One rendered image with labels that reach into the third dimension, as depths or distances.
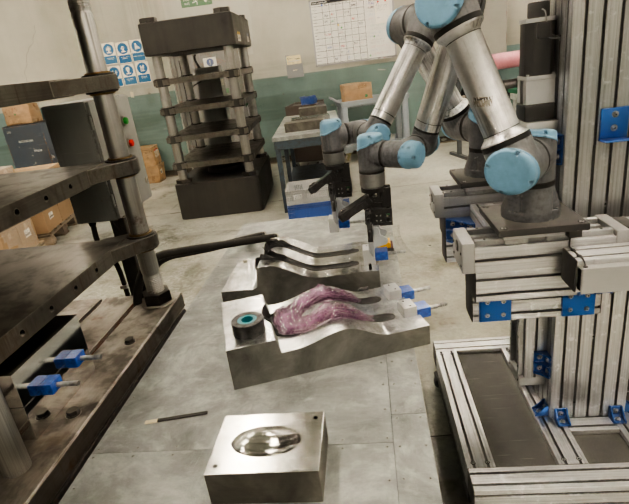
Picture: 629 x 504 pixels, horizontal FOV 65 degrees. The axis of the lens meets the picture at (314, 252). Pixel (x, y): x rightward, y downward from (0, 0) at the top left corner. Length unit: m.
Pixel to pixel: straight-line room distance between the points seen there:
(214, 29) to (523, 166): 4.45
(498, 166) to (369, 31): 6.80
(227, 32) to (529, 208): 4.33
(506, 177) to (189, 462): 0.93
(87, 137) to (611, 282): 1.58
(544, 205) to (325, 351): 0.67
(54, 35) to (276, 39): 3.27
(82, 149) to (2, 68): 7.47
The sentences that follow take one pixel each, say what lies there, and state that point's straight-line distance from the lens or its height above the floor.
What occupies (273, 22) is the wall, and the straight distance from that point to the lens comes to 7.98.
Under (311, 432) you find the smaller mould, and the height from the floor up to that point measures 0.87.
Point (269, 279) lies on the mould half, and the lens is 1.55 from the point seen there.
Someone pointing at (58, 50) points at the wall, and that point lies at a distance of 8.84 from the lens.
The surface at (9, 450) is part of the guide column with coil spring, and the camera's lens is 1.25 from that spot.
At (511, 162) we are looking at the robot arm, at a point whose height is 1.23.
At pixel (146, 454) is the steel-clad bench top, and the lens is 1.15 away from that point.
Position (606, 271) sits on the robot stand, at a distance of 1.40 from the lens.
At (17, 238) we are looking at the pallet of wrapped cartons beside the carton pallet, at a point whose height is 0.32.
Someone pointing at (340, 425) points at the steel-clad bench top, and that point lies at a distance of 1.09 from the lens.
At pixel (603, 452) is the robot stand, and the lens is 1.97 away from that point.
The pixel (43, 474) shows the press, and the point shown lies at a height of 0.78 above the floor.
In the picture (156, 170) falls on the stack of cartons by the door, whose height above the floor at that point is 0.20.
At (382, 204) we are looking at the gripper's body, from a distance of 1.49.
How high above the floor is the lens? 1.51
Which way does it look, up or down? 21 degrees down
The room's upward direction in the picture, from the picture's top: 8 degrees counter-clockwise
